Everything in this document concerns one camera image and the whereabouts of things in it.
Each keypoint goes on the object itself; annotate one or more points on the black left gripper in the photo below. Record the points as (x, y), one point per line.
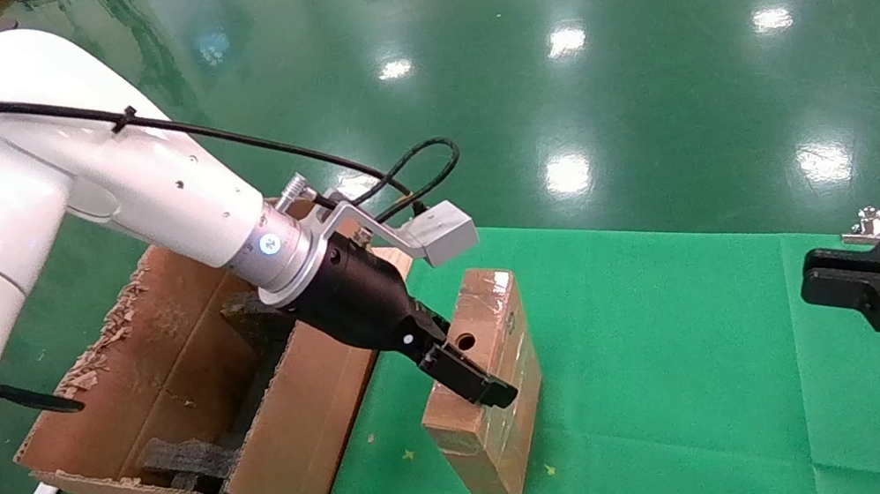
(359, 296)

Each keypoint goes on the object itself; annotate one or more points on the small taped cardboard box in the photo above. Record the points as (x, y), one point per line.
(495, 309)

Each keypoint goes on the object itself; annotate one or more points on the large open brown carton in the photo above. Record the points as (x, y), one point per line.
(315, 411)

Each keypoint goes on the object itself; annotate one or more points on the silver metal binder clip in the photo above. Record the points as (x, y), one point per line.
(871, 219)

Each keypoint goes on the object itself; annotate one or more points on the green cloth mat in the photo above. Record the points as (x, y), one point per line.
(689, 348)

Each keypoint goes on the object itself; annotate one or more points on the black foam insert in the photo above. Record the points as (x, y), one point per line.
(255, 318)
(190, 463)

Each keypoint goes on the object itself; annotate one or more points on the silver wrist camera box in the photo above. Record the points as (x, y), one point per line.
(442, 233)

